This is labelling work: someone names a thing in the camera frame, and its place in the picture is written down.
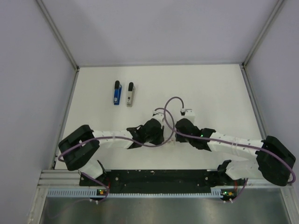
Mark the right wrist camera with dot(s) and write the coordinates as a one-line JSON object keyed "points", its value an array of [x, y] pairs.
{"points": [[188, 114]]}

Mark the aluminium frame rail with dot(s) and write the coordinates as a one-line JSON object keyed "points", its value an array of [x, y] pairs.
{"points": [[58, 178]]}

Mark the blue stapler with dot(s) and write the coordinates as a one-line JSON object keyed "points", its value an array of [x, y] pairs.
{"points": [[117, 92]]}

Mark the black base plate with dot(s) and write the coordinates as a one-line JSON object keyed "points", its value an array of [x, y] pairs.
{"points": [[165, 181]]}

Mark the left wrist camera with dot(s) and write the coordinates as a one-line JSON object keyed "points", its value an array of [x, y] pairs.
{"points": [[158, 114]]}

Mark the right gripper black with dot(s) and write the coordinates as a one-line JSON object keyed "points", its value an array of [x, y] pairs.
{"points": [[180, 138]]}

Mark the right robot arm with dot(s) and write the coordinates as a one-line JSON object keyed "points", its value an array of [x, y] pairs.
{"points": [[268, 158]]}

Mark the white cable duct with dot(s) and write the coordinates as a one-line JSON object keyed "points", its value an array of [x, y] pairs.
{"points": [[80, 193]]}

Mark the small white staple box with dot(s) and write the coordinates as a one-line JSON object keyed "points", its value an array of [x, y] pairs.
{"points": [[170, 142]]}

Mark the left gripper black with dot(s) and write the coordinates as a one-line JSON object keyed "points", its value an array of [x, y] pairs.
{"points": [[160, 138]]}

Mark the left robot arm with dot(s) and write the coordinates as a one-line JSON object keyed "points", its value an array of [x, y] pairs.
{"points": [[78, 149]]}

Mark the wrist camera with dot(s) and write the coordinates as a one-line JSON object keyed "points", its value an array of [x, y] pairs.
{"points": [[158, 114], [188, 114]]}

